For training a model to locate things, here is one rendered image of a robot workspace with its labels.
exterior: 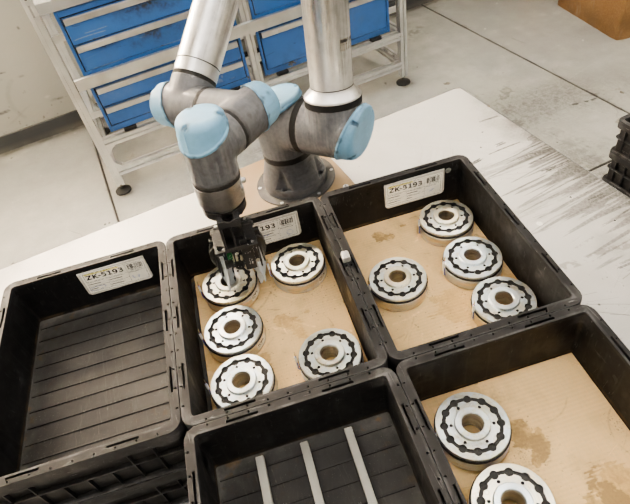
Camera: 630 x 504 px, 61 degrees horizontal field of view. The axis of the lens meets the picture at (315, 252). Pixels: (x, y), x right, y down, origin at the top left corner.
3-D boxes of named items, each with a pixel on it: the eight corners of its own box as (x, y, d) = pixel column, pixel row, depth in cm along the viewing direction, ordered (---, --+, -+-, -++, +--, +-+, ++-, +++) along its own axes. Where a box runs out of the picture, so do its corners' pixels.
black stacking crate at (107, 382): (38, 324, 107) (7, 286, 99) (184, 281, 109) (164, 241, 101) (10, 528, 79) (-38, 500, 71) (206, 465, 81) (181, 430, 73)
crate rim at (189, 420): (169, 247, 102) (164, 238, 101) (319, 203, 105) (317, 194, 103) (187, 437, 74) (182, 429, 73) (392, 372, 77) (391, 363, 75)
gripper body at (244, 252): (222, 280, 90) (203, 225, 82) (215, 248, 96) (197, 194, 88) (266, 268, 91) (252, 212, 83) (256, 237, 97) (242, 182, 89)
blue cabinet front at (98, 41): (110, 131, 255) (52, 12, 215) (250, 80, 270) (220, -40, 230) (111, 134, 253) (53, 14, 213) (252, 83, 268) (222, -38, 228)
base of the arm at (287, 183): (255, 178, 132) (244, 145, 125) (308, 153, 136) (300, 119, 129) (282, 209, 122) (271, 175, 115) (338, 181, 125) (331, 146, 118)
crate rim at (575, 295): (319, 203, 105) (317, 194, 103) (463, 162, 107) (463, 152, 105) (392, 372, 77) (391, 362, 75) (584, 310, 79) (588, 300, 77)
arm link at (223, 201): (190, 172, 85) (240, 159, 86) (197, 195, 89) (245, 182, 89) (194, 198, 80) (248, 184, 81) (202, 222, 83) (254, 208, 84)
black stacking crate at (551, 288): (327, 239, 111) (319, 197, 103) (460, 199, 114) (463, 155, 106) (395, 403, 84) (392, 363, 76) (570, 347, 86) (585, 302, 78)
